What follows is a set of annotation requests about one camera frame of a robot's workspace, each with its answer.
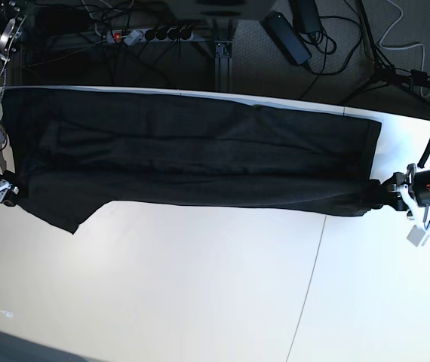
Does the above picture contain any black power brick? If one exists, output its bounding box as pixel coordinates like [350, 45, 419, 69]
[262, 11, 312, 66]

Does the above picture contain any black tripod stand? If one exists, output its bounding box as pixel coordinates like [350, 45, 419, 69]
[340, 1, 430, 108]

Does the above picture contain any aluminium frame post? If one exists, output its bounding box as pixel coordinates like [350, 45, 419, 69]
[213, 18, 235, 91]

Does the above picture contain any black T-shirt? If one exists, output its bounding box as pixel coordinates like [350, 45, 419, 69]
[3, 88, 386, 233]

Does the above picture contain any grey base plate top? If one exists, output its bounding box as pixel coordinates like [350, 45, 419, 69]
[164, 0, 275, 20]

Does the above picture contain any grey coiled cable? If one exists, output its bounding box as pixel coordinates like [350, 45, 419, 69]
[379, 0, 430, 99]

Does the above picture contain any grey power strip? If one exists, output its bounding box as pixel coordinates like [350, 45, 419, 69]
[105, 26, 195, 47]

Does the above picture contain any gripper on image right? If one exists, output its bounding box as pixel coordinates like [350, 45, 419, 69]
[379, 164, 430, 231]

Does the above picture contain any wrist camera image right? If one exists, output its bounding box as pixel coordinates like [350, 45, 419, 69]
[407, 225, 430, 247]

